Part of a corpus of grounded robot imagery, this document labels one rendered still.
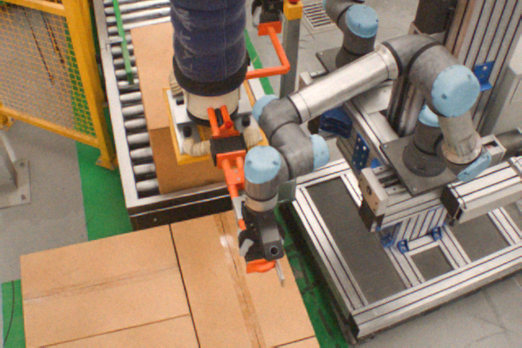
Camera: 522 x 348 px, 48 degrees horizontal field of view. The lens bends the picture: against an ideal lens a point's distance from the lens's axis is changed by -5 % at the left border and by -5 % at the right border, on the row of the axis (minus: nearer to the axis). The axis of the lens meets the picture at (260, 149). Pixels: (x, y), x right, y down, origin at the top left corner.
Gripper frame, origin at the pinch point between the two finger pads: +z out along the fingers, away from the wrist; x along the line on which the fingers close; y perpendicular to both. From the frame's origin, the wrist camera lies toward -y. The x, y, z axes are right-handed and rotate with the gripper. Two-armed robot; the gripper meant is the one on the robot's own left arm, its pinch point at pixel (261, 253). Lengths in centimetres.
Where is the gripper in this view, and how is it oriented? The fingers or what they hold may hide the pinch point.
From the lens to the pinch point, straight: 154.7
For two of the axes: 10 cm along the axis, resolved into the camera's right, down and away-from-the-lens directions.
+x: -9.7, 1.6, -1.7
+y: -2.3, -7.4, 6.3
